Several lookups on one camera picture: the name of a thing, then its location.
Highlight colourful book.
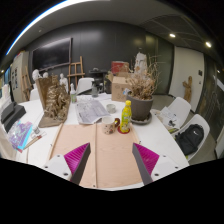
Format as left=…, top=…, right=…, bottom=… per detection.
left=7, top=120, right=34, bottom=153

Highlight dark grey spray bottle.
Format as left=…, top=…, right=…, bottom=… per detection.
left=90, top=81, right=100, bottom=98

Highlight white plaster bust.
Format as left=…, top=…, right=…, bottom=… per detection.
left=31, top=68, right=42, bottom=90

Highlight tall white plaster statue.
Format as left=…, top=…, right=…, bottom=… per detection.
left=134, top=52, right=148, bottom=75

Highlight white plaster block statue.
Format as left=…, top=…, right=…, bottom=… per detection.
left=0, top=83, right=12, bottom=111

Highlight white spray bottle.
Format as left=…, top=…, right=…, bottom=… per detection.
left=69, top=83, right=78, bottom=104

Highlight black backpack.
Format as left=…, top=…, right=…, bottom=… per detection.
left=175, top=123, right=205, bottom=156

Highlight ceiling strip light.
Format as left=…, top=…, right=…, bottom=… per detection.
left=5, top=0, right=111, bottom=56

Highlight floral ceramic mug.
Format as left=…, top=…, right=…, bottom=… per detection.
left=101, top=115, right=121, bottom=136

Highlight white cabinet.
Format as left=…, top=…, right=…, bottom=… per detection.
left=9, top=50, right=30, bottom=103

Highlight wooden easel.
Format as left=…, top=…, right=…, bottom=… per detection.
left=67, top=55, right=86, bottom=86

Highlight golden relief sculpture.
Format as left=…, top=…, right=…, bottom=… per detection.
left=35, top=75, right=72, bottom=129

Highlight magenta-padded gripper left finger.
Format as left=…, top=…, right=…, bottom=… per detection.
left=42, top=142, right=92, bottom=186

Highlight cardboard box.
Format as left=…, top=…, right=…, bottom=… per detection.
left=110, top=75, right=133, bottom=103

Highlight light wooden drawing board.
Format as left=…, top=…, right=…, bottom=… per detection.
left=48, top=123, right=98, bottom=189
left=94, top=122, right=143, bottom=189

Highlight black boxes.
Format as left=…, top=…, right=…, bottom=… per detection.
left=0, top=101, right=27, bottom=125

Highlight red box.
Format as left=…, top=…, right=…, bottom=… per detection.
left=110, top=60, right=130, bottom=75

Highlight wooden figure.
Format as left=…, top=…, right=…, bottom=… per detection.
left=182, top=75, right=194, bottom=104

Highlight small glass jar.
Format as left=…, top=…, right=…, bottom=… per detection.
left=105, top=103, right=117, bottom=114

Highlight black wall screen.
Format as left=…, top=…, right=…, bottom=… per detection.
left=31, top=37, right=73, bottom=72

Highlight thin wooden strip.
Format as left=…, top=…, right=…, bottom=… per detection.
left=48, top=123, right=64, bottom=162

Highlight yellow drink bottle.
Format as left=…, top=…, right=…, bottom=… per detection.
left=119, top=99, right=133, bottom=134

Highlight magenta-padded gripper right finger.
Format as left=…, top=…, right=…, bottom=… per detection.
left=131, top=142, right=181, bottom=187

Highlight white plaster torso statue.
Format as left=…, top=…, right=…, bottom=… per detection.
left=59, top=73, right=69, bottom=93

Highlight stack of papers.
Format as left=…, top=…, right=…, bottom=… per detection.
left=159, top=106, right=181, bottom=131

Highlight dry plant in grey pot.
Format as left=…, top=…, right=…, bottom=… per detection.
left=125, top=54, right=161, bottom=122

